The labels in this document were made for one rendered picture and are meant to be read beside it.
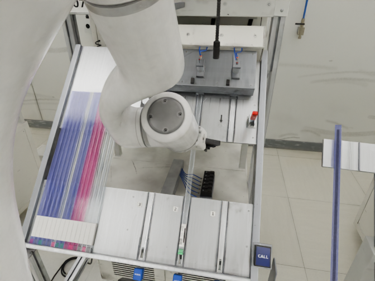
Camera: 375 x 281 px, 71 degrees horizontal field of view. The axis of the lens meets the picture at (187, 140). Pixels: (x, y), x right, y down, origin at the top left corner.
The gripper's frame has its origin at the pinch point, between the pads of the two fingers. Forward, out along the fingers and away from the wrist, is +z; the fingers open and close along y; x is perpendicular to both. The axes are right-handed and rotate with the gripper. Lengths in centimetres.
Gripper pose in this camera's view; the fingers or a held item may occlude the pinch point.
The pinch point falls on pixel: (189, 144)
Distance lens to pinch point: 72.5
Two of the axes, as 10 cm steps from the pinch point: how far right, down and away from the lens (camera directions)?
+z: 1.3, 1.6, 9.8
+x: -1.1, 9.8, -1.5
